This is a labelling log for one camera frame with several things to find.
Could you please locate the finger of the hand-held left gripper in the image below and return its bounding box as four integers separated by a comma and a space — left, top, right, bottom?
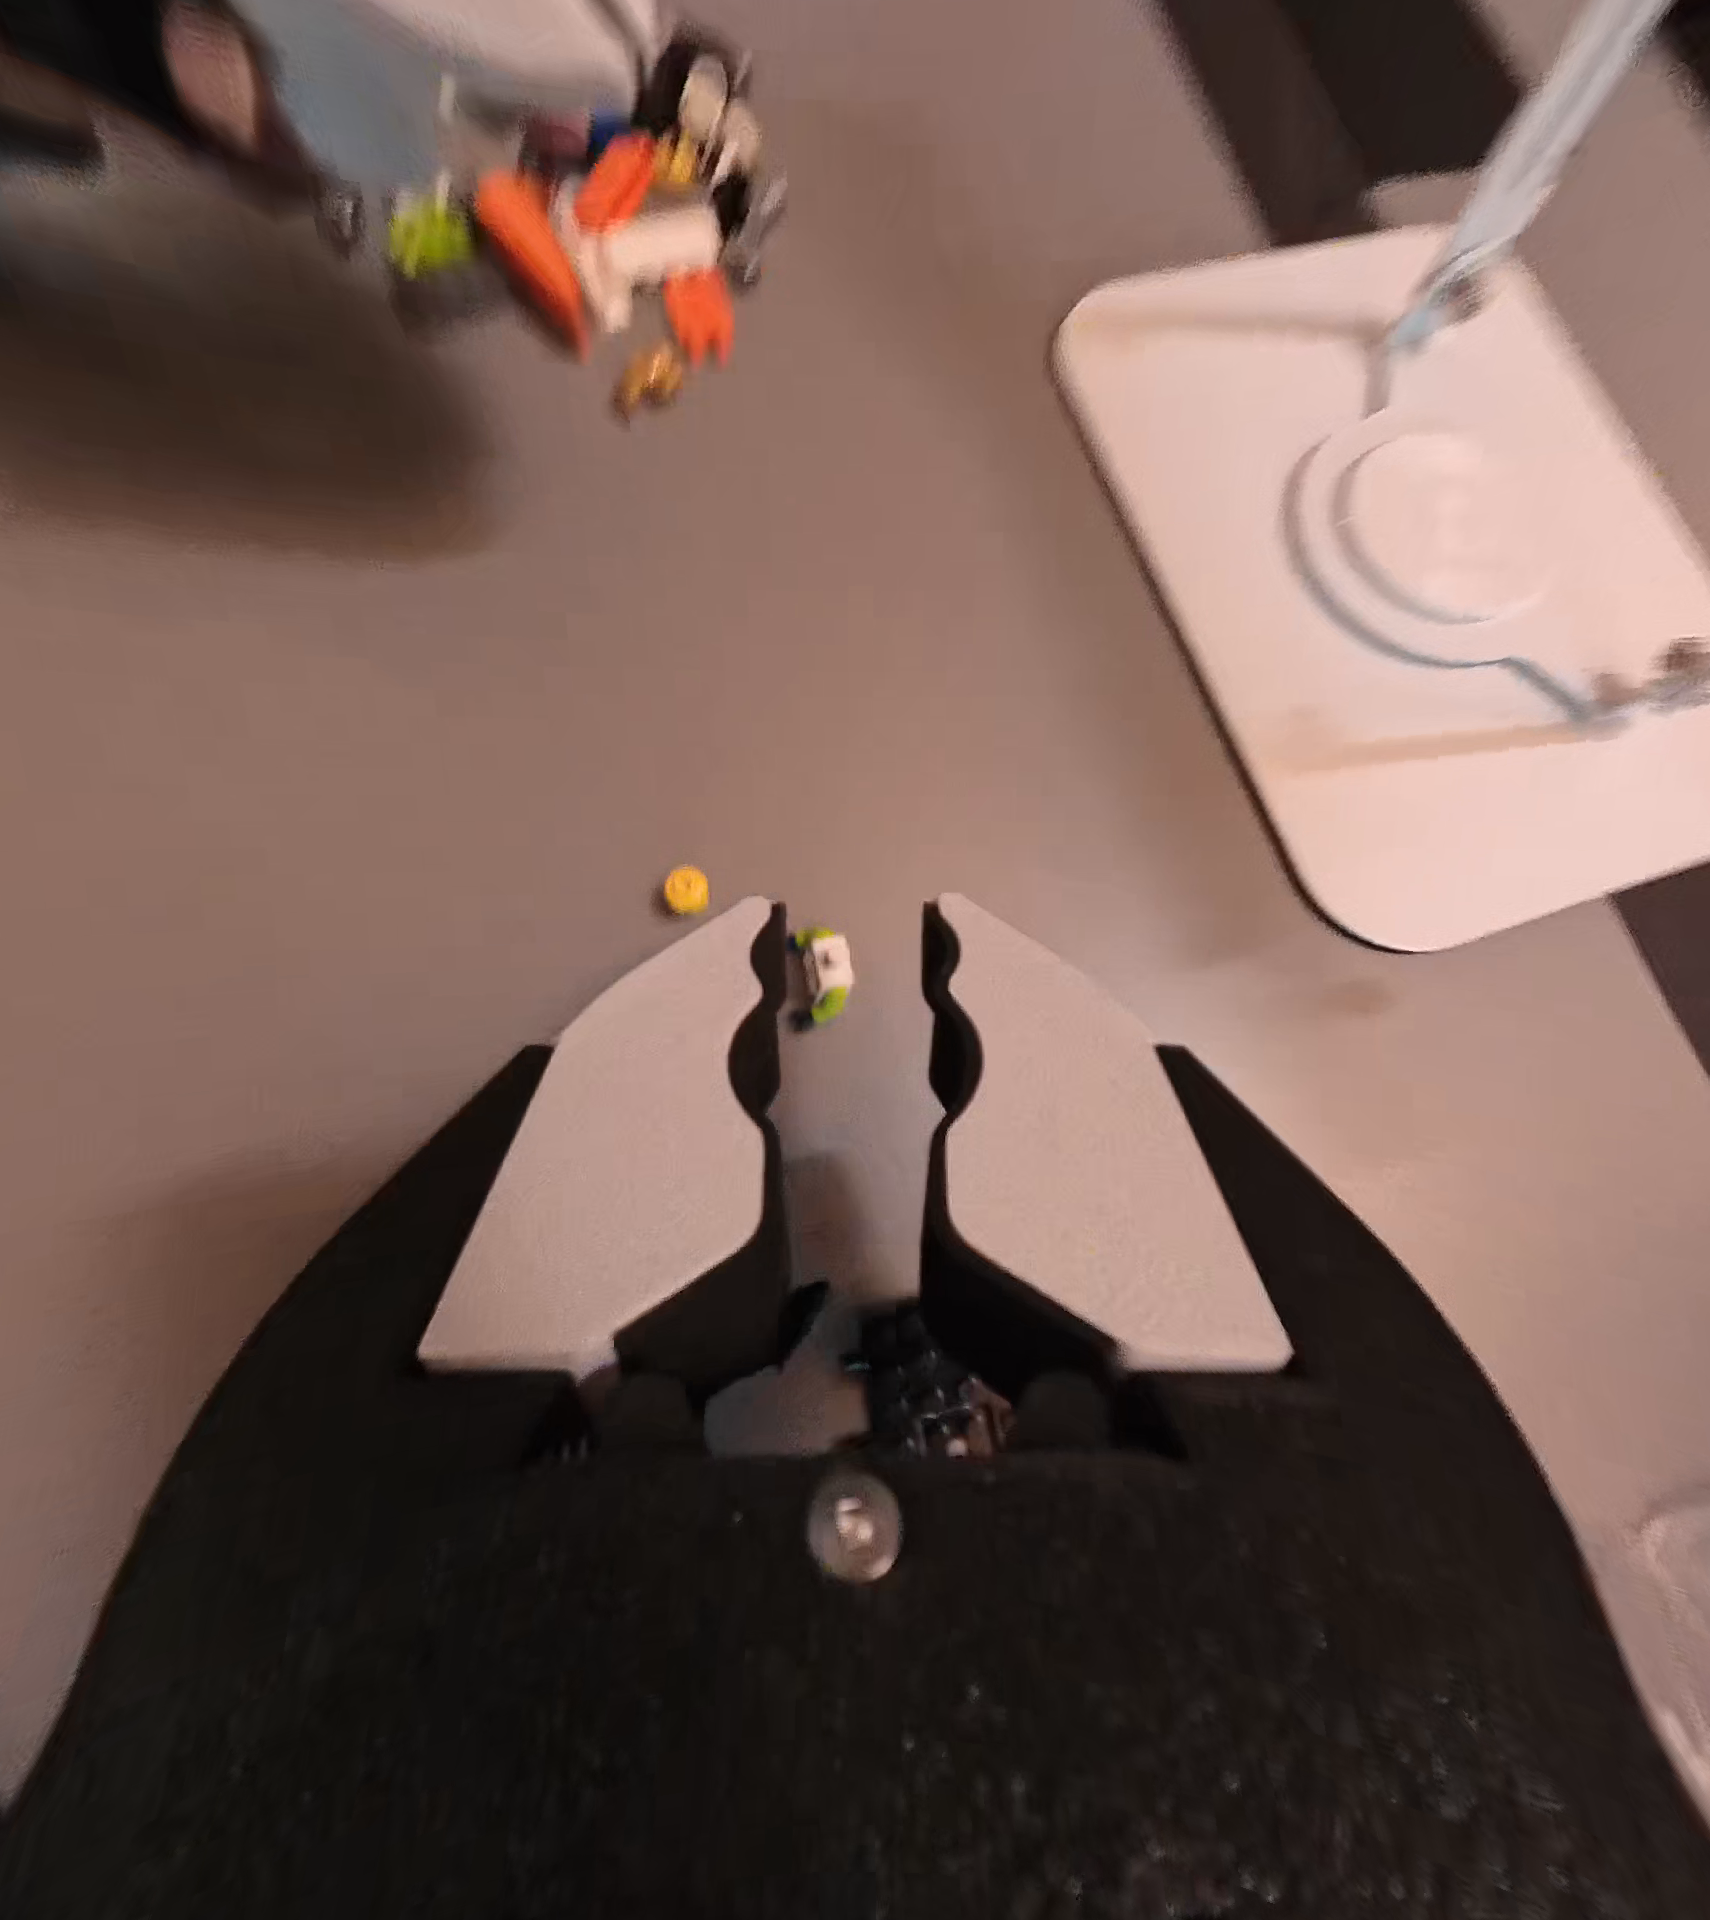
233, 0, 673, 153

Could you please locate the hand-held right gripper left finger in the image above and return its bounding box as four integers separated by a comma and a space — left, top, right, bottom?
420, 895, 798, 1382

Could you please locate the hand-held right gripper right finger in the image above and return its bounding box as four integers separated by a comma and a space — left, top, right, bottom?
918, 893, 1298, 1382

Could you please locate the pile of lego pieces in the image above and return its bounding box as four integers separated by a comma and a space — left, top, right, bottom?
384, 24, 798, 429

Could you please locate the green white lego minifigure torso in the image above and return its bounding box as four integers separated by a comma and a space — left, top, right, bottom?
787, 922, 861, 1033

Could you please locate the white wire screen stand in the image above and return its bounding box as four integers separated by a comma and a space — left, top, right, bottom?
1051, 0, 1710, 963

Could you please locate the black lego chassis piece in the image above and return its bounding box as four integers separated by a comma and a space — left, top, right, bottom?
838, 1300, 1028, 1465

